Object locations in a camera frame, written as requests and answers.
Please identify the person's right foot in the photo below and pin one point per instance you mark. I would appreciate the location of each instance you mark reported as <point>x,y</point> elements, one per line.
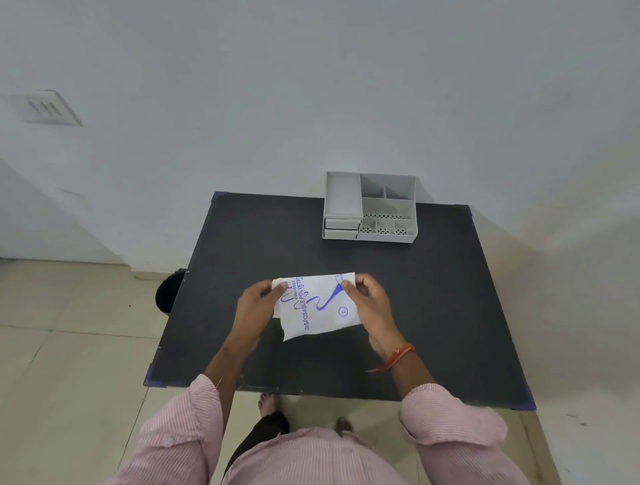
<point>344,424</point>

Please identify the person's left forearm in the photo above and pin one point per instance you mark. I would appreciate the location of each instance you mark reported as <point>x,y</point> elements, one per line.
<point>235,372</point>

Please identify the person's left hand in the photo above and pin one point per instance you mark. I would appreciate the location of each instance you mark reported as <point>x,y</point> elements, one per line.
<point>252,312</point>

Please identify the pink striped shirt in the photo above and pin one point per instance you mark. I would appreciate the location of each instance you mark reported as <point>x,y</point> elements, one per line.
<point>320,459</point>

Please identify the person's right forearm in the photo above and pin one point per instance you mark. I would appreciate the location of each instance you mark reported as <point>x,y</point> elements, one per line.
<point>405,372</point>

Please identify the person's left foot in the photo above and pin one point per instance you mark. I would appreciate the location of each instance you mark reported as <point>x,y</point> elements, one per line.
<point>268,402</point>

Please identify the orange thread wrist band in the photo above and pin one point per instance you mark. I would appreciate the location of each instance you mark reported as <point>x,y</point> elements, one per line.
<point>399,355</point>

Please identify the white paper glove packet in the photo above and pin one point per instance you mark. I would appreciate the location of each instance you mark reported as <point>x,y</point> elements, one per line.
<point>315,307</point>

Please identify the person's left thumb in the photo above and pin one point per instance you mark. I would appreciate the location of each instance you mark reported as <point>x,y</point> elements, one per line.
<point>280,287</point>

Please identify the black trousers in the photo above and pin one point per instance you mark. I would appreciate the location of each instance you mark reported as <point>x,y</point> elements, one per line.
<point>260,434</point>

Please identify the person's right thumb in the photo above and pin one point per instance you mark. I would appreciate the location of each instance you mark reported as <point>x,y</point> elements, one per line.
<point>349,290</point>

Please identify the white wall switch plate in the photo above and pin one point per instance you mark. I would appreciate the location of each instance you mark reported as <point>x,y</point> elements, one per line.
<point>45,107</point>

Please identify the black round stool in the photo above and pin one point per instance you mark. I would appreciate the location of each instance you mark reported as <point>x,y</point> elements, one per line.
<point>167,295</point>

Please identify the person's foot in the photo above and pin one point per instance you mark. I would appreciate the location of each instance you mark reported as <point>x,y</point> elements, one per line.
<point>268,402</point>
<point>344,424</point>

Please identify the grey plastic desk organizer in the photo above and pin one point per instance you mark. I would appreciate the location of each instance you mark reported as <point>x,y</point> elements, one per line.
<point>370,207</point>

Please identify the person's right hand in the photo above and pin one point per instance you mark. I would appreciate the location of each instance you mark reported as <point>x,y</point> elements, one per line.
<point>374,312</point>

